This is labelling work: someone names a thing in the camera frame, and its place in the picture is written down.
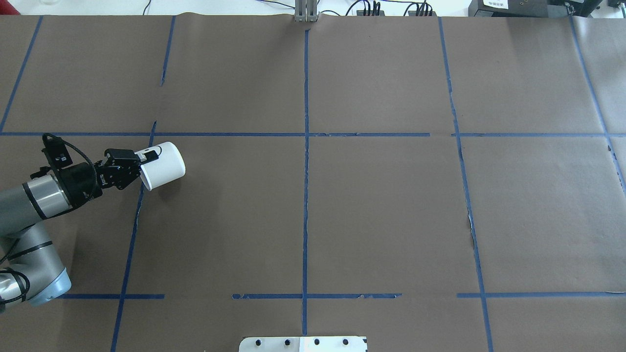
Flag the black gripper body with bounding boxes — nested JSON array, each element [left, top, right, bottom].
[[96, 157, 141, 190]]

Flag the white mug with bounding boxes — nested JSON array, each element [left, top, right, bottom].
[[138, 142, 186, 191]]

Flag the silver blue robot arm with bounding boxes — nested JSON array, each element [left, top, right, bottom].
[[1, 145, 161, 312]]

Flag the brown paper table cover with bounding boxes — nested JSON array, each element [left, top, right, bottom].
[[1, 13, 625, 352]]

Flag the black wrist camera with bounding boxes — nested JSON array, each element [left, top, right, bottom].
[[42, 133, 73, 170]]

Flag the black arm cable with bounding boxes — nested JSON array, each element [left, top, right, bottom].
[[42, 133, 98, 196]]

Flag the aluminium frame post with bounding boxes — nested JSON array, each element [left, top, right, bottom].
[[294, 0, 319, 23]]

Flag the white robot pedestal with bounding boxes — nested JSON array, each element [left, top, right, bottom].
[[238, 335, 368, 352]]

